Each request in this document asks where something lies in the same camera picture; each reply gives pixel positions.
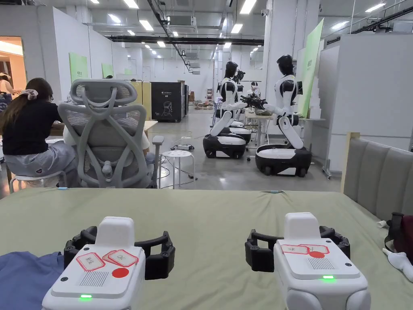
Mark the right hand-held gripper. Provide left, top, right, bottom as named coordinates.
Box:
left=244, top=212, right=371, bottom=310

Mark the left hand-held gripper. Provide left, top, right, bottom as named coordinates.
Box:
left=42, top=217, right=176, bottom=310

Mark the blue garment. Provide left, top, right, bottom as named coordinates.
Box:
left=0, top=251, right=65, bottom=310

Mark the bed with pale green sheet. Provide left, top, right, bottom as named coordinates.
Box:
left=0, top=187, right=413, bottom=310

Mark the black and white humanoid robot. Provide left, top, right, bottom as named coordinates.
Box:
left=229, top=68, right=252, bottom=145
left=243, top=54, right=313, bottom=178
left=202, top=61, right=249, bottom=159

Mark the white cloth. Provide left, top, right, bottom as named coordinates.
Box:
left=382, top=248, right=413, bottom=282

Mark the dark red bag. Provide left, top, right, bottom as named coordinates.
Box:
left=384, top=212, right=413, bottom=263

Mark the round white stool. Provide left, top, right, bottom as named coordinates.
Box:
left=160, top=150, right=196, bottom=190
left=9, top=170, right=67, bottom=194

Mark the grey padded headboard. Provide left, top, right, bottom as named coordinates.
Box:
left=342, top=132, right=413, bottom=223

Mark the grey mesh office chair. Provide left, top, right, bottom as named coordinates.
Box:
left=57, top=79, right=165, bottom=189

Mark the wooden desk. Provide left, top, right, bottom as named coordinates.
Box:
left=45, top=120, right=159, bottom=141

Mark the wooden table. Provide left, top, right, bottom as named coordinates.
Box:
left=244, top=109, right=326, bottom=150

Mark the black cabinet on wheels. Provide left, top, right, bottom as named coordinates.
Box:
left=150, top=82, right=189, bottom=123

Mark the pale green board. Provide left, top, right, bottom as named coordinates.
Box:
left=296, top=17, right=325, bottom=114

